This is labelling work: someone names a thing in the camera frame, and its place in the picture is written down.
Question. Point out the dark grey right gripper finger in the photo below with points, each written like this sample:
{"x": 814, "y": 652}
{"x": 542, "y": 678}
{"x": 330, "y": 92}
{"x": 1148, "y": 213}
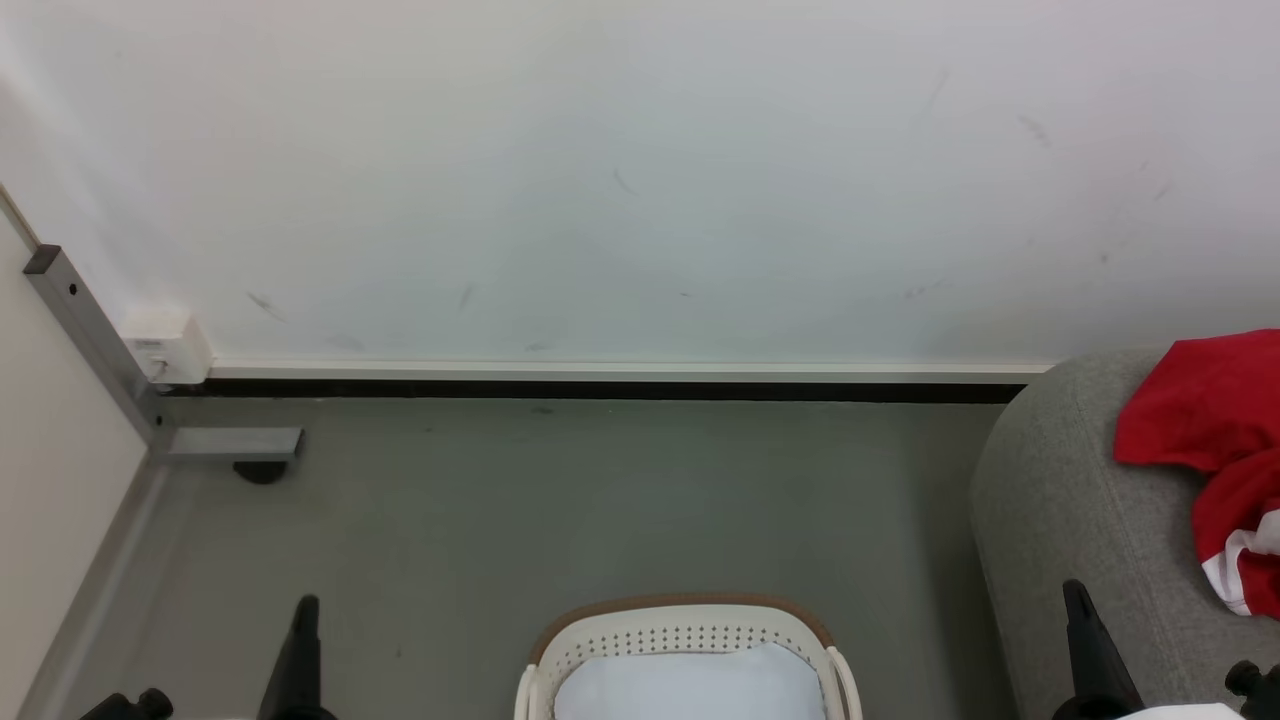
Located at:
{"x": 1095, "y": 660}

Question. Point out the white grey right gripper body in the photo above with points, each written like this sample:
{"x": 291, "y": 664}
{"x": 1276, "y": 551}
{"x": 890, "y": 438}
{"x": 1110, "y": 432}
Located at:
{"x": 1180, "y": 712}

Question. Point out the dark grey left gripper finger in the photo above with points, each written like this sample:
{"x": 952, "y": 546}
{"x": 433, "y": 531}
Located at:
{"x": 297, "y": 670}

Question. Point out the red garment with white stripes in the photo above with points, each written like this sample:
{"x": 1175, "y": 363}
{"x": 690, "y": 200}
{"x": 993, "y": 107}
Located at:
{"x": 1215, "y": 420}

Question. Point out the white perforated laundry basket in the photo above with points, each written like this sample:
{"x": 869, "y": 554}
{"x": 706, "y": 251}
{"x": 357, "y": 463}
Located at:
{"x": 690, "y": 625}

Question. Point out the grey fabric sofa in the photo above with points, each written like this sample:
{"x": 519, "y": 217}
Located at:
{"x": 1070, "y": 500}

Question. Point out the cream partition panel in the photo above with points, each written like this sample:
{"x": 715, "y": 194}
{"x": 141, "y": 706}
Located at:
{"x": 50, "y": 470}

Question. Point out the light blue garment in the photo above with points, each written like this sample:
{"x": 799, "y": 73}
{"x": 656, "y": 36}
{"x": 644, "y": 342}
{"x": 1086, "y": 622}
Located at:
{"x": 690, "y": 685}

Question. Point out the white baseboard strip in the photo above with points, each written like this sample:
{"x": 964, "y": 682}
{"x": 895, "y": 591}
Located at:
{"x": 630, "y": 371}

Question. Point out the black right wrist camera knob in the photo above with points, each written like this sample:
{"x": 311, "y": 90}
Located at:
{"x": 1255, "y": 688}

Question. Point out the black wrist camera knob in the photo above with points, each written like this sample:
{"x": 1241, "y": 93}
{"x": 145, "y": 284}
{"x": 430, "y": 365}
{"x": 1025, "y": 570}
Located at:
{"x": 135, "y": 706}
{"x": 1255, "y": 688}

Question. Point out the black left wrist camera knob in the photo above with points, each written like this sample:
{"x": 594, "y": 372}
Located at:
{"x": 135, "y": 706}

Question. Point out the black round frame foot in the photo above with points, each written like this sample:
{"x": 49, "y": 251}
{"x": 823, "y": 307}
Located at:
{"x": 261, "y": 471}

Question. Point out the white wall socket box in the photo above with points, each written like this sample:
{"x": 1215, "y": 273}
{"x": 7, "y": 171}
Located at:
{"x": 165, "y": 347}

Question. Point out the grey metal frame post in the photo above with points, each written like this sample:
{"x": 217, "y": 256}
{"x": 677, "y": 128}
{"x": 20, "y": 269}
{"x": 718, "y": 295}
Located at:
{"x": 100, "y": 340}

